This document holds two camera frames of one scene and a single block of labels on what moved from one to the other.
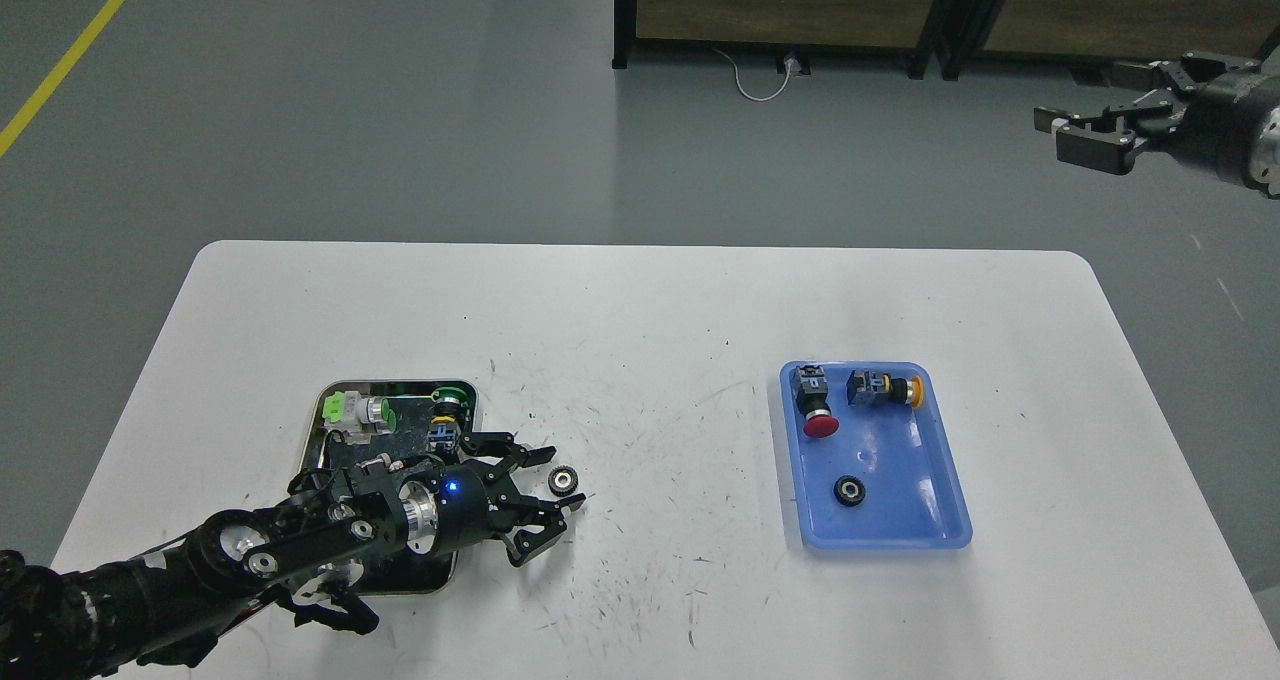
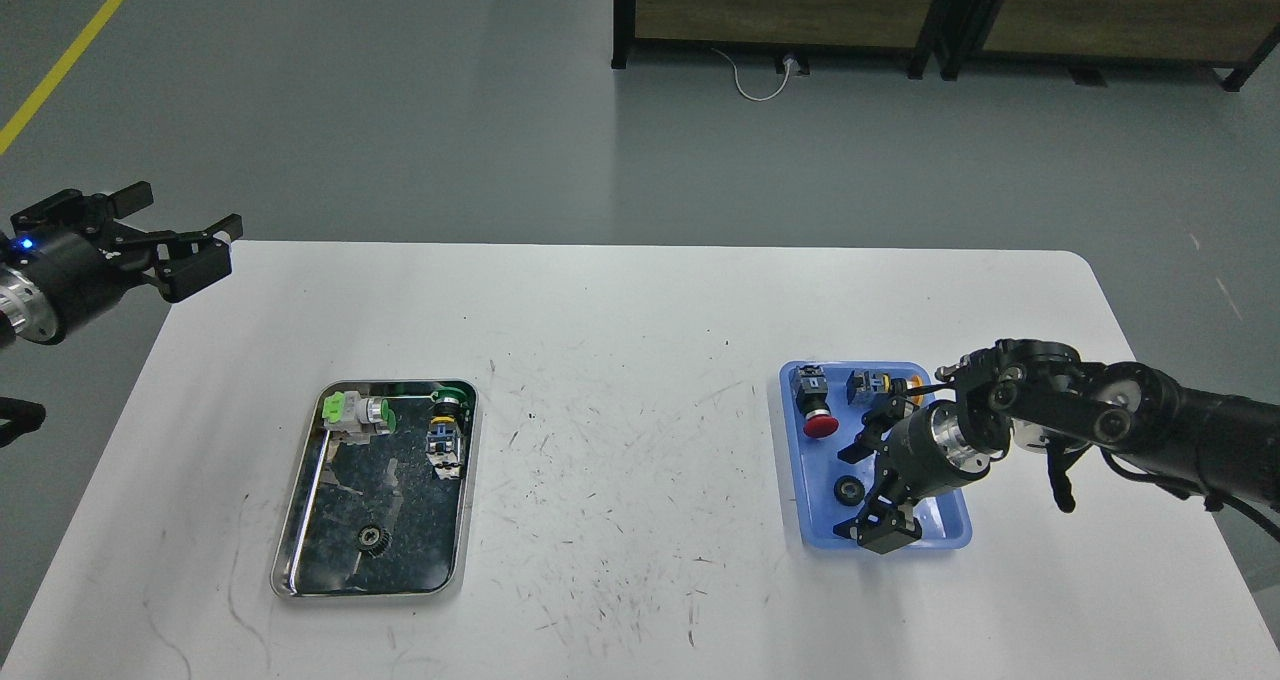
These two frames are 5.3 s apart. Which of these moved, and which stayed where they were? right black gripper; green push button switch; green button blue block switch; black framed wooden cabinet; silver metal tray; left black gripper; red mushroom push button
Moved: left black gripper; right black gripper
Stayed: black framed wooden cabinet; silver metal tray; green push button switch; green button blue block switch; red mushroom push button
